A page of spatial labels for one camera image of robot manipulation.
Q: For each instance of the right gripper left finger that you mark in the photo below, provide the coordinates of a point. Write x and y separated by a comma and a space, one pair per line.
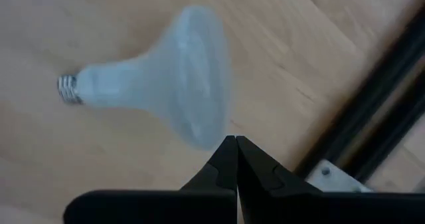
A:
166, 207

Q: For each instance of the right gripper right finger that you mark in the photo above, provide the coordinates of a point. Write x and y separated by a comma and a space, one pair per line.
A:
299, 207

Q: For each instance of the white flood lightbulb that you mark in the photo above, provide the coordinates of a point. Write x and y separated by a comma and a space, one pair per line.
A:
172, 81

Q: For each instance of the silver corner bracket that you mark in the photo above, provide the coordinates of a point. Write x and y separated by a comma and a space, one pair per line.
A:
332, 180

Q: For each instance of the black aluminium table frame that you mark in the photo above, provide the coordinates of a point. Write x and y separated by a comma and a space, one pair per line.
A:
372, 111

